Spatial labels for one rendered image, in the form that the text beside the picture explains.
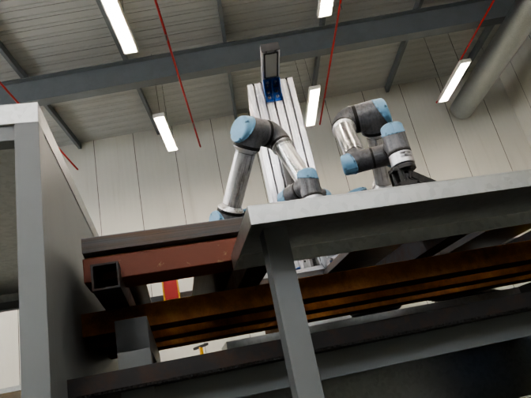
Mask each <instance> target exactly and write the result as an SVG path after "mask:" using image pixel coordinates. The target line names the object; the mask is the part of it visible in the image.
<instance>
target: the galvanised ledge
mask: <svg viewBox="0 0 531 398"><path fill-rule="evenodd" d="M519 293H521V292H520V290H519V287H513V288H509V289H505V290H500V291H493V292H488V293H483V294H479V295H471V296H467V297H462V298H455V299H450V300H446V301H441V302H433V303H429V304H425V305H420V306H413V307H408V308H404V309H399V310H391V311H387V312H382V313H378V314H371V315H366V316H362V317H354V318H349V319H345V320H340V321H333V322H328V323H324V324H320V325H312V326H309V329H310V333H314V332H321V331H326V330H330V329H338V328H342V327H346V326H350V325H358V324H363V323H367V322H372V321H379V320H383V319H387V318H392V317H400V316H404V315H409V314H416V313H420V312H424V311H429V310H437V309H441V308H446V307H450V306H457V305H461V304H466V303H471V302H478V301H483V300H487V299H494V298H498V297H503V296H508V295H515V294H519ZM280 339H281V338H280V333H279V332H274V333H270V334H265V335H260V336H253V337H248V338H244V339H240V340H232V341H228V342H226V343H225V344H224V346H223V347H222V348H221V349H222V350H227V349H231V348H235V347H243V346H247V345H251V344H259V343H264V342H268V341H272V340H280Z"/></svg>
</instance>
